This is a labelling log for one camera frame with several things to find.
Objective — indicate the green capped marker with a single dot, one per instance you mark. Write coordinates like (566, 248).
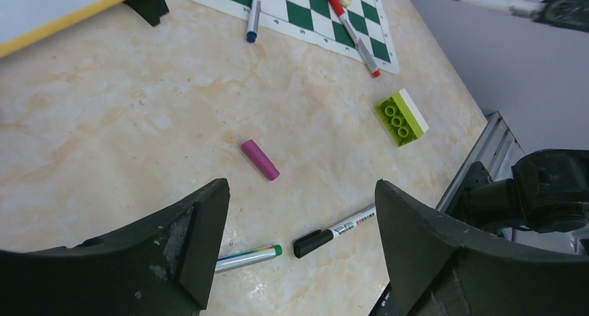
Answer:
(247, 258)

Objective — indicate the red capped marker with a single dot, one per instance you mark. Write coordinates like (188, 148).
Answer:
(359, 44)

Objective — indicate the whiteboard wire stand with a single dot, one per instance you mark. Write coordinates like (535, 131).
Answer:
(150, 10)

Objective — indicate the blue capped marker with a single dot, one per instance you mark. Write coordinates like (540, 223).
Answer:
(253, 20)

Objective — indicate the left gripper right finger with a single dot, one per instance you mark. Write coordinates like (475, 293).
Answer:
(438, 265)

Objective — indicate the purple marker cap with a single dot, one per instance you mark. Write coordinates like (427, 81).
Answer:
(258, 157)

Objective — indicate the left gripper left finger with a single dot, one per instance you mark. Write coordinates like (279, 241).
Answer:
(162, 264)

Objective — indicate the green white chessboard mat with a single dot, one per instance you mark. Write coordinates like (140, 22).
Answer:
(314, 22)

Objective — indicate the black capped marker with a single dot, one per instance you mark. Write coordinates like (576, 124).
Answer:
(319, 237)

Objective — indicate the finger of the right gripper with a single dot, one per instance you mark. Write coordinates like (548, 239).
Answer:
(567, 14)

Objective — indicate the green white toy brick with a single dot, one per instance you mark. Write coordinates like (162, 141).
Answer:
(401, 118)

